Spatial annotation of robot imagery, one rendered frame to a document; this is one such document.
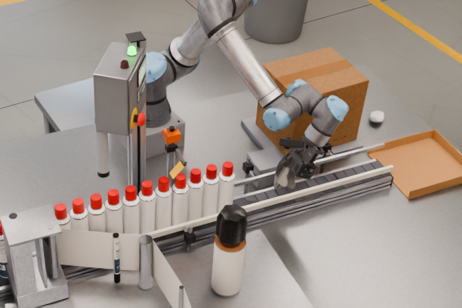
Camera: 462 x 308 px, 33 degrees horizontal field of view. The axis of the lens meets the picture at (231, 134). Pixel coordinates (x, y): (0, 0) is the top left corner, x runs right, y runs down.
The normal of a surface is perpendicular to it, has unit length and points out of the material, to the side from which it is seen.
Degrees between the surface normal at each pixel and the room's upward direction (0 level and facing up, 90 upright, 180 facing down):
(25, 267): 90
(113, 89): 90
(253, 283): 0
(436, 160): 0
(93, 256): 90
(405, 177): 0
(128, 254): 90
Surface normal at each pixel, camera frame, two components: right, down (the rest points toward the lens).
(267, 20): -0.31, 0.62
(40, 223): 0.07, -0.78
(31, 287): 0.43, 0.58
